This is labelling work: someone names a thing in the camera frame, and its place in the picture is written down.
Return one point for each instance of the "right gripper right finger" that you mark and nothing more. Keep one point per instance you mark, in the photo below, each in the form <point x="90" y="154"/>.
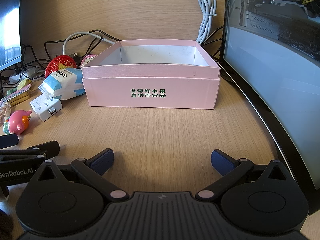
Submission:
<point x="231" y="170"/>

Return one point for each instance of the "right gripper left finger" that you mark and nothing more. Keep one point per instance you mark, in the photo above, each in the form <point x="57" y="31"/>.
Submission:
<point x="91" y="171"/>

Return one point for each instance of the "pink round toy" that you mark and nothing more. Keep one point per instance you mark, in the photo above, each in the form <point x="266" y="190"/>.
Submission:
<point x="17" y="123"/>

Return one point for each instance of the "blue white snack bag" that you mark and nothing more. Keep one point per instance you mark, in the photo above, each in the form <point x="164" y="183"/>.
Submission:
<point x="63" y="84"/>

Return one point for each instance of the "red strawberry plush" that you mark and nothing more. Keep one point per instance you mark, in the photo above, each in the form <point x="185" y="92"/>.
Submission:
<point x="59" y="63"/>

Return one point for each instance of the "white usb adapter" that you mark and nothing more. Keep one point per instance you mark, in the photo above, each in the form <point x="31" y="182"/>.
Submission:
<point x="45" y="106"/>

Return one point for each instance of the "pink donut toy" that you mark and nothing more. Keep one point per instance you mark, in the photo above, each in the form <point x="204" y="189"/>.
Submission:
<point x="87" y="59"/>

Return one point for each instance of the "pink cardboard box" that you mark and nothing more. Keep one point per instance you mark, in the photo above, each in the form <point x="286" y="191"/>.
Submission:
<point x="159" y="73"/>

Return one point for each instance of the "computer case glass panel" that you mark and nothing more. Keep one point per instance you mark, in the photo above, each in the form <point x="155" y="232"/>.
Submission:
<point x="270" y="49"/>

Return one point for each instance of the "black curved monitor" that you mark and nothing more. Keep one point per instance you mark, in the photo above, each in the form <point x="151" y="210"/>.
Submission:
<point x="11" y="49"/>

